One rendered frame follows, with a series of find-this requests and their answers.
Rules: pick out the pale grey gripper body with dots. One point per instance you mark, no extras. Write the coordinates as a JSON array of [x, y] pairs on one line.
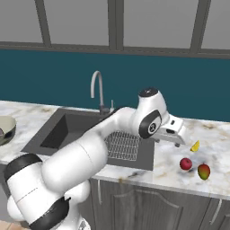
[[170, 137]]

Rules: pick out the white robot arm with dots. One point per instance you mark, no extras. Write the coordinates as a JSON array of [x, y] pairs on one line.
[[68, 161]]

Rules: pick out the dark grey sink basin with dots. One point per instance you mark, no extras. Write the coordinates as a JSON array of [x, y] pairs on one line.
[[57, 131]]

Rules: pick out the cream bowl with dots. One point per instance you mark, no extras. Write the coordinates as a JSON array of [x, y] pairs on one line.
[[7, 127]]

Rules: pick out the yellow lemon wedge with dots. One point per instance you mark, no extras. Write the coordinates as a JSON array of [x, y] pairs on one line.
[[195, 146]]

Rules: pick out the red apple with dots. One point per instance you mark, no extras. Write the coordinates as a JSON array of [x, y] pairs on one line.
[[186, 164]]

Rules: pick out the red green mango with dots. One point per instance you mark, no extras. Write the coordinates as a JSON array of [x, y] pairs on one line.
[[204, 172]]

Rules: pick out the grey cupboard door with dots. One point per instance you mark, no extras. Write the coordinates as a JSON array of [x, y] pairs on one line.
[[143, 206], [220, 215]]

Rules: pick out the silver curved tap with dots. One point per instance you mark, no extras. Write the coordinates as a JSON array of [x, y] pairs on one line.
[[98, 81]]

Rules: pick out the grey window frame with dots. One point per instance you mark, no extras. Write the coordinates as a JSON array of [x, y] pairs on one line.
[[116, 45]]

